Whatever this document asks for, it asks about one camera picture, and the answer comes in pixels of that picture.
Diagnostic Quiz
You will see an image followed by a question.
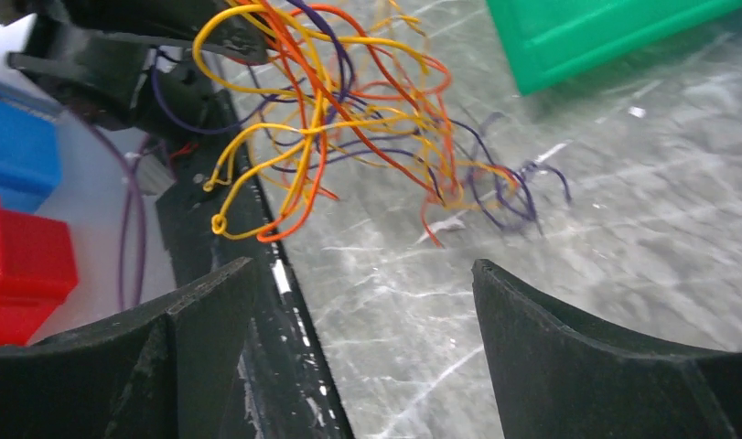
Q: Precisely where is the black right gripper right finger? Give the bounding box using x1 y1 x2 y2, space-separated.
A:
472 259 742 438

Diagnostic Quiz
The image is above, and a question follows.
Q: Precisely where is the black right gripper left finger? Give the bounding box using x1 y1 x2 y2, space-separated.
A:
0 258 256 438

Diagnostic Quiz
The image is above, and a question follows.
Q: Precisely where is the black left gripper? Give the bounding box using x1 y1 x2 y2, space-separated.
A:
6 0 267 140

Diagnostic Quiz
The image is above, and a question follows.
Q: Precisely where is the purple thin cable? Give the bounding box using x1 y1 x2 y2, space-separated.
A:
149 0 573 234

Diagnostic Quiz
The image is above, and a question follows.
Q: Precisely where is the orange thin cable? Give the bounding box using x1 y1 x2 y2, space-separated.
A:
224 0 468 250

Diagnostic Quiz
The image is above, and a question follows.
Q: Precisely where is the red plastic bin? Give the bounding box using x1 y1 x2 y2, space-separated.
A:
0 203 79 346

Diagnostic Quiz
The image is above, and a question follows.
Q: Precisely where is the blue plastic bin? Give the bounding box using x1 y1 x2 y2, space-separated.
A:
0 101 62 213

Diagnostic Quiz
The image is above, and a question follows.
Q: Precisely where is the green plastic bin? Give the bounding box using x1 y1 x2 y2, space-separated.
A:
487 0 742 95

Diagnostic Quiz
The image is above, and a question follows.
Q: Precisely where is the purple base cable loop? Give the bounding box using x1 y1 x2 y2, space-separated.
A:
85 121 166 313

